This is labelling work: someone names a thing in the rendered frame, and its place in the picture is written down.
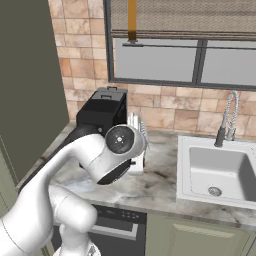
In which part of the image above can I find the white sink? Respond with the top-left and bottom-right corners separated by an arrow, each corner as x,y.
175,134 -> 256,211

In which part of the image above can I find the beige woven blind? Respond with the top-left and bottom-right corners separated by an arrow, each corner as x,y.
109,0 -> 256,42

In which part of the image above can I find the black dishwasher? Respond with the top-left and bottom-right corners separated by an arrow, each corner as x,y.
51,203 -> 148,256

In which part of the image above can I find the orange blind strap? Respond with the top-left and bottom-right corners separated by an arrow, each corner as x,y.
127,0 -> 138,43

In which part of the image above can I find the dark framed window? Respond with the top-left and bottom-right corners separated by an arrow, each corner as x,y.
103,0 -> 256,92

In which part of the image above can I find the grey dishwasher handle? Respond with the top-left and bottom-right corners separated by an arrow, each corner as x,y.
89,223 -> 140,241

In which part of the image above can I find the olive green fridge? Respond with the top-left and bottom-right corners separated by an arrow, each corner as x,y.
0,0 -> 71,219

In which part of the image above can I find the white wire stand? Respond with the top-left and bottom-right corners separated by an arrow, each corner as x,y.
127,112 -> 150,155

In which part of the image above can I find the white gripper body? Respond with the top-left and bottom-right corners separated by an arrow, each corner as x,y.
127,151 -> 147,176

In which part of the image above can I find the olive green cupboard door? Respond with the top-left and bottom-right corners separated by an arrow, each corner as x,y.
145,213 -> 253,256

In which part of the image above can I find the black coffee machine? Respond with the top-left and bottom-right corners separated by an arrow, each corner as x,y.
75,85 -> 129,169

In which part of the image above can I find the silver spring tap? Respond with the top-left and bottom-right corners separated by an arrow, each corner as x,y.
214,90 -> 241,149

